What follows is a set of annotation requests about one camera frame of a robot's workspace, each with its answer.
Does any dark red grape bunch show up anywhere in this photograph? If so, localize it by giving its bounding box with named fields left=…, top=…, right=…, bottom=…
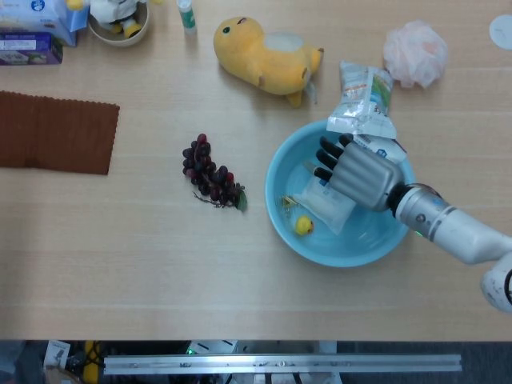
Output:
left=182, top=133, right=249, bottom=212

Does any green white glue stick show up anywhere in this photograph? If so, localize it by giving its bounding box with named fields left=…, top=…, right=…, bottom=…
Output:
left=177, top=0, right=199, bottom=37

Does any small gold clip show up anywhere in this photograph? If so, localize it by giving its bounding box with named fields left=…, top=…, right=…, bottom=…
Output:
left=278, top=194, right=299, bottom=219

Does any purple carton box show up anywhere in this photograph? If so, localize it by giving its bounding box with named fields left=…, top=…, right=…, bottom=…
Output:
left=0, top=30, right=64, bottom=67

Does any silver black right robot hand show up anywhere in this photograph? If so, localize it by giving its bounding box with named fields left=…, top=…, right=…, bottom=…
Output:
left=314, top=134, right=405, bottom=213

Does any brown cloth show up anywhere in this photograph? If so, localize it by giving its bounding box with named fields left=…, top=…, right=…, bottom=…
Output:
left=0, top=90, right=121, bottom=176

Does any beige bowl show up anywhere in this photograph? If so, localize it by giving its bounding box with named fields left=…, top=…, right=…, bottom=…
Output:
left=86, top=3, right=150, bottom=48

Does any pink mesh bath sponge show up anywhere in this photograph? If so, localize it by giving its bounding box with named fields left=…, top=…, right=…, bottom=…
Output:
left=382, top=20, right=449, bottom=90

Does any black and white plush doll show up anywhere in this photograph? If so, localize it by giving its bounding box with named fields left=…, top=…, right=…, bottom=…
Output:
left=66, top=0, right=163, bottom=37

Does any light blue plastic basin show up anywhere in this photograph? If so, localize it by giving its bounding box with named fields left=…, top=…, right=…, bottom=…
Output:
left=265, top=121, right=418, bottom=268

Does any yellow plush animal toy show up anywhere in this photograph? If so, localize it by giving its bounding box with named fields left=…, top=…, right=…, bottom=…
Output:
left=213, top=15, right=325, bottom=109

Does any white round table cap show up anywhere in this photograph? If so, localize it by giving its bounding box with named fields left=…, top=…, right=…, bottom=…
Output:
left=488, top=14, right=512, bottom=51

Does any small yellow duck toy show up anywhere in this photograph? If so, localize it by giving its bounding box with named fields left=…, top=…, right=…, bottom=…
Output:
left=294, top=214, right=314, bottom=237

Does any white bag with blue label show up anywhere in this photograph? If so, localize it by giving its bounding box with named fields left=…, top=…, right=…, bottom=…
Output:
left=294, top=134, right=409, bottom=237

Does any blue white tissue pack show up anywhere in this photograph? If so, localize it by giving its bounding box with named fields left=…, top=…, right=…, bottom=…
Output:
left=0, top=0, right=90, bottom=48

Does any aluminium rail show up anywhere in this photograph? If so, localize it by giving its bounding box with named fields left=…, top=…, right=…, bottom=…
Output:
left=102, top=353, right=463, bottom=376

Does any white snack bag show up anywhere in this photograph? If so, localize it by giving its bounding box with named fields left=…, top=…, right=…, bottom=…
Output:
left=326, top=59, right=398, bottom=140

